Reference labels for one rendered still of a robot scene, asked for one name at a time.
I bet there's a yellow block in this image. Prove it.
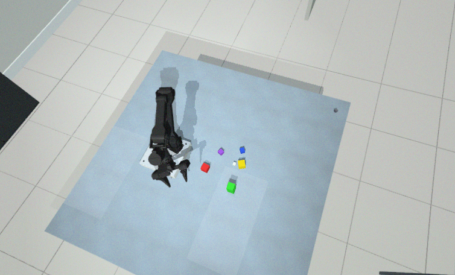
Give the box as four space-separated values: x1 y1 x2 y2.
238 160 246 169

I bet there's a red block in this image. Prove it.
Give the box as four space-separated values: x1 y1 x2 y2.
201 163 210 173

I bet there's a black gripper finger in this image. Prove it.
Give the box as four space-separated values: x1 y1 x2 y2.
157 176 171 187
180 169 188 182

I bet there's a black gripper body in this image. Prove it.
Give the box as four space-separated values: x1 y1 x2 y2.
151 154 190 180

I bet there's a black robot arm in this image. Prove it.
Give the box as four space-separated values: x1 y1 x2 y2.
148 87 184 178

